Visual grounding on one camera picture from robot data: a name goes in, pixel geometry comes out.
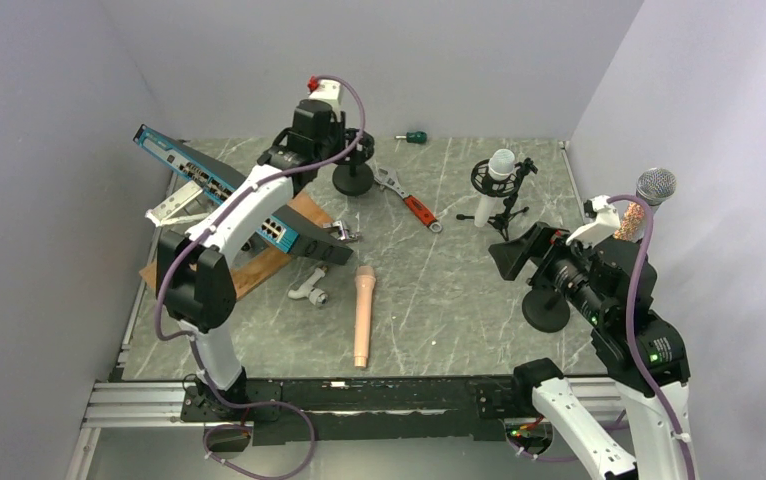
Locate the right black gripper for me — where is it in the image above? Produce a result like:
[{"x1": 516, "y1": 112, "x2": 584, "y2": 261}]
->
[{"x1": 489, "y1": 218, "x2": 608, "y2": 322}]

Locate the black shock mount desk stand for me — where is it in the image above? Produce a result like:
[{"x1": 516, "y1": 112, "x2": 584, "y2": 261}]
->
[{"x1": 331, "y1": 133, "x2": 375, "y2": 197}]

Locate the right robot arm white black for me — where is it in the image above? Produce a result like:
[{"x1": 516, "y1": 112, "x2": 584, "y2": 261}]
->
[{"x1": 488, "y1": 222, "x2": 698, "y2": 479}]

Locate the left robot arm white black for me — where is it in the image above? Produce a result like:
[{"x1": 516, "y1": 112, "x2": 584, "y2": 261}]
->
[{"x1": 154, "y1": 100, "x2": 374, "y2": 420}]

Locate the black mini tripod stand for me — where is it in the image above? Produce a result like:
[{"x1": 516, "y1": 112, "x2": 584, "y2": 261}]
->
[{"x1": 470, "y1": 157, "x2": 538, "y2": 241}]

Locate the black round base clip stand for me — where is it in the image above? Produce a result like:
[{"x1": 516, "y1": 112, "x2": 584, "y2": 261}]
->
[{"x1": 522, "y1": 287, "x2": 570, "y2": 333}]

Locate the sprinkle pattern silver microphone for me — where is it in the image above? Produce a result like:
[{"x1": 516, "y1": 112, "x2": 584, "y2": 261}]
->
[{"x1": 614, "y1": 168, "x2": 677, "y2": 242}]

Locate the green stubby screwdriver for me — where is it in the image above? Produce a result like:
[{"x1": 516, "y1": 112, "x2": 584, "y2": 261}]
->
[{"x1": 395, "y1": 131, "x2": 428, "y2": 145}]

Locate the silver metal clamp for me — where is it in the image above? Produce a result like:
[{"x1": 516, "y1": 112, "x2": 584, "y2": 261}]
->
[{"x1": 321, "y1": 220, "x2": 362, "y2": 243}]

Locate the wooden board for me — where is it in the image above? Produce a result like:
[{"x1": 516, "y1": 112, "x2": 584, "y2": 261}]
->
[{"x1": 139, "y1": 192, "x2": 335, "y2": 303}]

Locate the white pipe fitting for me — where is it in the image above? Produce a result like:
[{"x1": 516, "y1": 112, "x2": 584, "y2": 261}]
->
[{"x1": 287, "y1": 265, "x2": 329, "y2": 307}]

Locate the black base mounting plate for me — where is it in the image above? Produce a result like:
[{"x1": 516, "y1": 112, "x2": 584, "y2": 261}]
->
[{"x1": 180, "y1": 375, "x2": 537, "y2": 446}]

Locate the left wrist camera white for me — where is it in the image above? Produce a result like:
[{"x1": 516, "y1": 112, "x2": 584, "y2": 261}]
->
[{"x1": 307, "y1": 76, "x2": 343, "y2": 114}]

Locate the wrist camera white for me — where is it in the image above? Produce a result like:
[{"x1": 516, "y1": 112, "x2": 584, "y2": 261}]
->
[
  {"x1": 307, "y1": 76, "x2": 343, "y2": 114},
  {"x1": 566, "y1": 195, "x2": 621, "y2": 248}
]

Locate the red handled adjustable wrench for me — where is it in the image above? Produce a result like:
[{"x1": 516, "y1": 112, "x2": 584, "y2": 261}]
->
[{"x1": 374, "y1": 167, "x2": 443, "y2": 234}]

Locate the white microphone in shock mount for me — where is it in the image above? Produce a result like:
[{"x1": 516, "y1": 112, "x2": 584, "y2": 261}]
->
[{"x1": 472, "y1": 149, "x2": 515, "y2": 228}]

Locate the blue black network switch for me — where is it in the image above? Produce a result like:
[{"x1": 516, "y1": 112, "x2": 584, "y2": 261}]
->
[{"x1": 135, "y1": 125, "x2": 353, "y2": 265}]

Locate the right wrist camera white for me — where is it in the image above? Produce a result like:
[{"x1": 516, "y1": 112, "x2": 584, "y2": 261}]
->
[{"x1": 566, "y1": 195, "x2": 621, "y2": 248}]

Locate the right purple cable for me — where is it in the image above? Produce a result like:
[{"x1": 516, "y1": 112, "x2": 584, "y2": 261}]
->
[{"x1": 606, "y1": 193, "x2": 699, "y2": 480}]

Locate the white bracket stand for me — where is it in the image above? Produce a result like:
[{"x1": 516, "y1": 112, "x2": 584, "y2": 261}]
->
[{"x1": 145, "y1": 181, "x2": 216, "y2": 228}]

